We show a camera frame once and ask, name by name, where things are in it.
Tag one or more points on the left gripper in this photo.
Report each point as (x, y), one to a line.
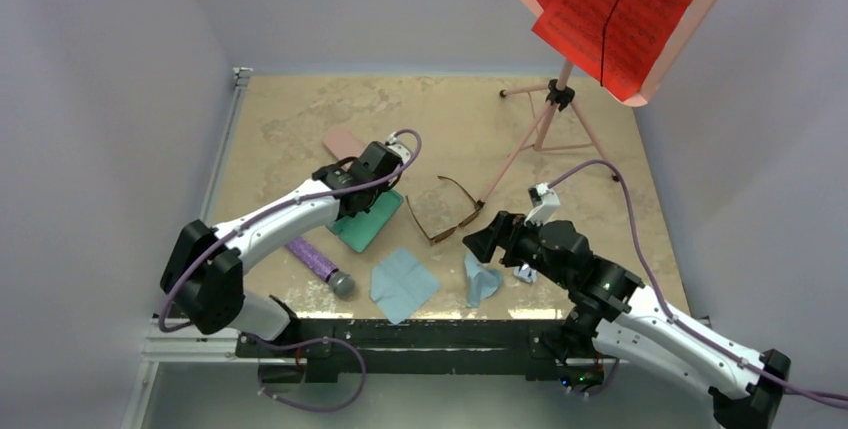
(381, 188)

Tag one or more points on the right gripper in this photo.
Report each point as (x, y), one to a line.
(483, 243)

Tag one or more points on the brown sunglasses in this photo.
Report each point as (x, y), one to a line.
(440, 212)

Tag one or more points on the teal glasses case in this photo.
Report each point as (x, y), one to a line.
(358, 231)

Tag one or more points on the blue cleaning cloth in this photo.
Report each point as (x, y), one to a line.
(400, 285)
(483, 282)

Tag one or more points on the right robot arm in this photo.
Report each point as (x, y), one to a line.
(619, 315)

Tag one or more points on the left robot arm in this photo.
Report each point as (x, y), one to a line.
(204, 276)

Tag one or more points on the crumpled blue cleaning cloth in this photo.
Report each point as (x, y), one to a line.
(483, 282)

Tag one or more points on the pink glasses case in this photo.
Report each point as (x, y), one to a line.
(341, 144)

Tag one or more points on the white folded glasses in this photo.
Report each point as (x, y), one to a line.
(525, 273)

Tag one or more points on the purple microphone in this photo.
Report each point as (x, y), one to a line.
(340, 283)

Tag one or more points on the red sheet music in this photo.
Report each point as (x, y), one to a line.
(616, 42)

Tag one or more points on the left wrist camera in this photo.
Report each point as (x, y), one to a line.
(394, 144)

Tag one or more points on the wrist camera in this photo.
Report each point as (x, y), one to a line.
(394, 144)
(545, 202)

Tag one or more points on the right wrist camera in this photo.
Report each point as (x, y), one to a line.
(545, 202)

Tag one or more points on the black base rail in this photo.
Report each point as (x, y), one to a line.
(534, 349)

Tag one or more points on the aluminium frame rail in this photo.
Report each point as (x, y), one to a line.
(189, 346)

